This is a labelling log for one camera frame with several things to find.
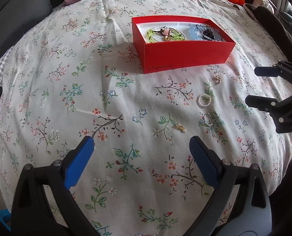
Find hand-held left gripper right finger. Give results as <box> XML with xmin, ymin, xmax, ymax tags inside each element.
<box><xmin>185</xmin><ymin>136</ymin><xmax>270</xmax><ymax>236</ymax></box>

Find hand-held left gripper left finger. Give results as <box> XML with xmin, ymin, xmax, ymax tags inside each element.
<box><xmin>10</xmin><ymin>136</ymin><xmax>101</xmax><ymax>236</ymax></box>

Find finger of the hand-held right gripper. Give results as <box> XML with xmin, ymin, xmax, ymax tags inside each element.
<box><xmin>254</xmin><ymin>63</ymin><xmax>292</xmax><ymax>84</ymax></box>
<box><xmin>245</xmin><ymin>95</ymin><xmax>284</xmax><ymax>116</ymax></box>

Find light blue bead bracelet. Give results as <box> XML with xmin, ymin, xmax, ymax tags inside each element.
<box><xmin>189</xmin><ymin>25</ymin><xmax>222</xmax><ymax>41</ymax></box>

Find black bead bracelet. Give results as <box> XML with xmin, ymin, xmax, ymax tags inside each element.
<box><xmin>195</xmin><ymin>24</ymin><xmax>222</xmax><ymax>40</ymax></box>

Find red cardboard box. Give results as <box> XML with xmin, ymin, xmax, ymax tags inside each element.
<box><xmin>131</xmin><ymin>15</ymin><xmax>236</xmax><ymax>74</ymax></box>

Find pink charm pendant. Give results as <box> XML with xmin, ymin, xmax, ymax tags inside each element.
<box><xmin>161</xmin><ymin>29</ymin><xmax>176</xmax><ymax>41</ymax></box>

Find green bead bracelet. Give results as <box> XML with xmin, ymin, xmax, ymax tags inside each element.
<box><xmin>146</xmin><ymin>28</ymin><xmax>186</xmax><ymax>42</ymax></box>

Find silver hoop earrings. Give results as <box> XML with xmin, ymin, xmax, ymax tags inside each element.
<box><xmin>203</xmin><ymin>112</ymin><xmax>219</xmax><ymax>127</ymax></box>

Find dark brown cloth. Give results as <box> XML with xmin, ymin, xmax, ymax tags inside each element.
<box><xmin>243</xmin><ymin>2</ymin><xmax>292</xmax><ymax>62</ymax></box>

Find blue plastic basin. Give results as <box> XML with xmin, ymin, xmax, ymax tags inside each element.
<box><xmin>0</xmin><ymin>210</ymin><xmax>12</xmax><ymax>236</ymax></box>

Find dark grey cushion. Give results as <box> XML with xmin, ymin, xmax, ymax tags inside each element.
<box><xmin>0</xmin><ymin>0</ymin><xmax>70</xmax><ymax>72</ymax></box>

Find small pearl ring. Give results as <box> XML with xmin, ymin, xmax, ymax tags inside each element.
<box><xmin>197</xmin><ymin>94</ymin><xmax>211</xmax><ymax>107</ymax></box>

